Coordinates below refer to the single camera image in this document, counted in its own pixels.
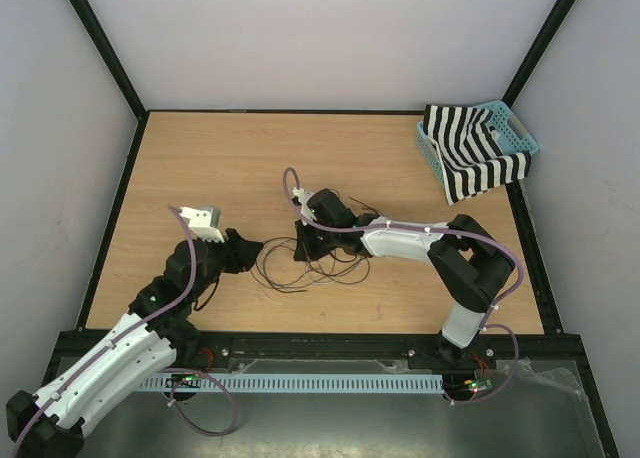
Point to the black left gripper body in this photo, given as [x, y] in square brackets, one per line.
[229, 260]

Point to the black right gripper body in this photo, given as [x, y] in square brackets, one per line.
[315, 240]

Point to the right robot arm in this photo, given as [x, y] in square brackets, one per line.
[473, 267]

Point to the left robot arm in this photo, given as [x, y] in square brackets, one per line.
[152, 335]

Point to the black white striped cloth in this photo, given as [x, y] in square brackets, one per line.
[471, 161]

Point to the light blue perforated basket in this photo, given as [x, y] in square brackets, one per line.
[512, 136]

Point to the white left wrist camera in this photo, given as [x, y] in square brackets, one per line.
[203, 223]

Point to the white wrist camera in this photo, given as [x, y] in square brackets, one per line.
[302, 197]
[203, 223]

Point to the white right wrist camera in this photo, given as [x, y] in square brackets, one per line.
[302, 197]

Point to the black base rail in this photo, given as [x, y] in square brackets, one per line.
[421, 350]

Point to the light blue slotted cable duct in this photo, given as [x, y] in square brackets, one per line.
[298, 383]

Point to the black cage frame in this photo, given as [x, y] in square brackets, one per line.
[555, 338]

